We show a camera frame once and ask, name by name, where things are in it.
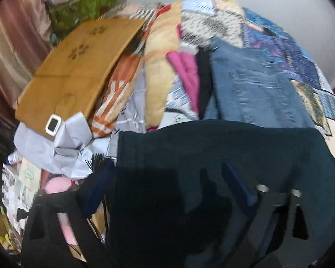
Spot dark teal pants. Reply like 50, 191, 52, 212
110, 120, 335, 267

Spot grey white cloth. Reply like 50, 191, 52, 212
14, 112, 110, 180

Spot small white device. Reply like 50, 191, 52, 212
45, 114, 61, 137

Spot folded blue jeans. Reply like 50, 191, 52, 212
203, 37, 314, 128

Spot wooden lap desk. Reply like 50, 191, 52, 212
15, 18, 144, 138

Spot magenta garment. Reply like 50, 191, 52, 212
166, 51, 200, 114

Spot beige orange blanket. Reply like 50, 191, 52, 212
89, 2, 182, 138

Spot striped pink curtain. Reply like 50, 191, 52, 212
0, 0, 51, 126

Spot green storage basket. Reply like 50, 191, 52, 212
48, 0, 115, 33

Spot patchwork patterned bedspread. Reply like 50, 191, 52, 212
107, 0, 335, 157

